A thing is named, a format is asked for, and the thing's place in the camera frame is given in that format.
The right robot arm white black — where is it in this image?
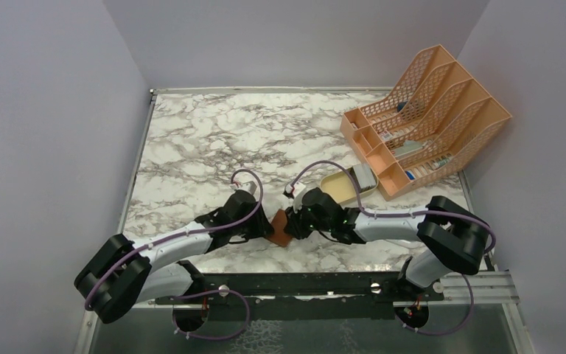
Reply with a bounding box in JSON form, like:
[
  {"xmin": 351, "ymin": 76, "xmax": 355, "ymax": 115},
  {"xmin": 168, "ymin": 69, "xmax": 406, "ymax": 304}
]
[{"xmin": 282, "ymin": 188, "xmax": 491, "ymax": 300}]

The stack of credit cards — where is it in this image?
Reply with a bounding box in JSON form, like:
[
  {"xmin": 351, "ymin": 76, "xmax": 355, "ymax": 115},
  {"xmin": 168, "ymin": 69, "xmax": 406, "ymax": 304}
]
[{"xmin": 350, "ymin": 163, "xmax": 378, "ymax": 192}]

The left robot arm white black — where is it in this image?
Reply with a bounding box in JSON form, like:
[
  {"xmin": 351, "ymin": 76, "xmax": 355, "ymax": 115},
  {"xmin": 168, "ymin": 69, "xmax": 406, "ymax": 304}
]
[{"xmin": 74, "ymin": 190, "xmax": 274, "ymax": 324}]

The brown leather card holder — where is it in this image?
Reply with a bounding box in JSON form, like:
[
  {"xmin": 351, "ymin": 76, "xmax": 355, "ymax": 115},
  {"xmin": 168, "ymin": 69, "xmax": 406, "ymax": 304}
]
[{"xmin": 266, "ymin": 209, "xmax": 293, "ymax": 248}]

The beige oval tray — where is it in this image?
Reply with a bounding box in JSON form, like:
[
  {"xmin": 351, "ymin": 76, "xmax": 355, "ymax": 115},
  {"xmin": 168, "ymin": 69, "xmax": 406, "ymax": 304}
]
[{"xmin": 320, "ymin": 166, "xmax": 378, "ymax": 204}]

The orange plastic file organizer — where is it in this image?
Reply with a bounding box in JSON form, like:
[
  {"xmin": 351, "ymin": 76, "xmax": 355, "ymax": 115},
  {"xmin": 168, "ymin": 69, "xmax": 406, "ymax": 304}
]
[{"xmin": 340, "ymin": 45, "xmax": 511, "ymax": 201}]

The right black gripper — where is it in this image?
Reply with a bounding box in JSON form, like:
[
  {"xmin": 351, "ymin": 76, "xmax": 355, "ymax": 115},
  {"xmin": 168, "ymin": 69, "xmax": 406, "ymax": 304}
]
[{"xmin": 284, "ymin": 198, "xmax": 332, "ymax": 239}]

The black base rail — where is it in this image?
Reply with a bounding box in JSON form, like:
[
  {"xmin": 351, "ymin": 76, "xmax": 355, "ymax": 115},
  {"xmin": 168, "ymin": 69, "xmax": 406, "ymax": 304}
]
[{"xmin": 155, "ymin": 271, "xmax": 444, "ymax": 329}]

